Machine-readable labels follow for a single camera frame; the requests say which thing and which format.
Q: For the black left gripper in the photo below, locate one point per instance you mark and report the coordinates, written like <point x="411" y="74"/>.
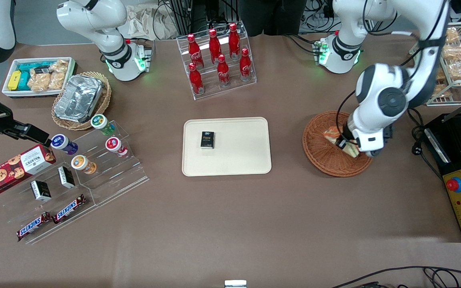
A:
<point x="349" y="130"/>

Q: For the triangle sandwich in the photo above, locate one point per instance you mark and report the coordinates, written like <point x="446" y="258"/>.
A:
<point x="330" y="135"/>

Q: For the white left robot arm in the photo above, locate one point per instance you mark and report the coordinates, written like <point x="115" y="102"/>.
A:
<point x="386" y="96"/>

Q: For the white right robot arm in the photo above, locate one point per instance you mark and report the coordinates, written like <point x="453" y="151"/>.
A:
<point x="94" y="18"/>

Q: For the brown wicker basket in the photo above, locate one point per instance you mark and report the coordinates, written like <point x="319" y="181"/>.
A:
<point x="322" y="158"/>

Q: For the aluminium foil tray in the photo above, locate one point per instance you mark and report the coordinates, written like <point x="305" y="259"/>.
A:
<point x="78" y="98"/>

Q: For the light wicker basket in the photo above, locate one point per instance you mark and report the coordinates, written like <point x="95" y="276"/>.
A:
<point x="105" y="100"/>

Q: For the cream plastic tray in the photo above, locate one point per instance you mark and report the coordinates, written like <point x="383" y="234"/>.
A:
<point x="234" y="160"/>

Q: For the purple lid jar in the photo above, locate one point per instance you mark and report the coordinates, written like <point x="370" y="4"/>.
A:
<point x="59" y="140"/>

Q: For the red Walkers shortbread box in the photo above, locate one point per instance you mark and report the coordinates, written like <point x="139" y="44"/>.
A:
<point x="14" y="168"/>

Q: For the white plastic bin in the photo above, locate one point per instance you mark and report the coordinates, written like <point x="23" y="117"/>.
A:
<point x="26" y="94"/>

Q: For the clear bag of cookies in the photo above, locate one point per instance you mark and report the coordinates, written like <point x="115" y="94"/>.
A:
<point x="60" y="66"/>
<point x="38" y="82"/>
<point x="57" y="80"/>

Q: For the teal small box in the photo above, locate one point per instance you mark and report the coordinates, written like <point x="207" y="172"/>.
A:
<point x="30" y="66"/>
<point x="25" y="81"/>

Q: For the yellow small box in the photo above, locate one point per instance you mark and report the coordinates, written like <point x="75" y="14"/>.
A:
<point x="14" y="80"/>

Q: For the orange lid jar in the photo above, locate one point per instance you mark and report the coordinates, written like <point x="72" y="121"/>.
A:
<point x="79" y="162"/>

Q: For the black box white label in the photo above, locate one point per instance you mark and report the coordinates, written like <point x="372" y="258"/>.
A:
<point x="66" y="177"/>
<point x="40" y="190"/>

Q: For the green lid jar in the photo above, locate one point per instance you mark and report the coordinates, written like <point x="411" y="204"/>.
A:
<point x="99" y="120"/>

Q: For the red lid jar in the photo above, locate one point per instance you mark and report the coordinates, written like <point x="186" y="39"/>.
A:
<point x="112" y="143"/>

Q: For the Snickers chocolate bar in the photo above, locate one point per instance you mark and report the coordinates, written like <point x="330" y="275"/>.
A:
<point x="33" y="226"/>
<point x="69" y="208"/>

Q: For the clear acrylic stepped stand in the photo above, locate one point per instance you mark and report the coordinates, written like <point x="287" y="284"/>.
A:
<point x="114" y="180"/>

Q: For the red emergency stop button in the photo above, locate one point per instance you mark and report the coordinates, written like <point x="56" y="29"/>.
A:
<point x="454" y="184"/>

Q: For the red cola bottle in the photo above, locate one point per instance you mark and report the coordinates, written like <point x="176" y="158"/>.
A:
<point x="194" y="51"/>
<point x="245" y="64"/>
<point x="234" y="40"/>
<point x="223" y="72"/>
<point x="214" y="46"/>
<point x="195" y="80"/>

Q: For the clear acrylic bottle stand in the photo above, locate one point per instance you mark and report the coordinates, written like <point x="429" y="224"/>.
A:
<point x="222" y="90"/>

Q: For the black box gold print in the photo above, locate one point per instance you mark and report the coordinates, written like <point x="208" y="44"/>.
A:
<point x="207" y="140"/>

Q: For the dark clothed person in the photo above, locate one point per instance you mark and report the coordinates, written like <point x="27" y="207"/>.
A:
<point x="270" y="16"/>

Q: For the crumpled brown paper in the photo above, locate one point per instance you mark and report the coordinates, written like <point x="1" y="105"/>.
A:
<point x="146" y="22"/>

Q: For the small silver device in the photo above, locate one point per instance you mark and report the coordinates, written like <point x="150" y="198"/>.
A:
<point x="235" y="284"/>

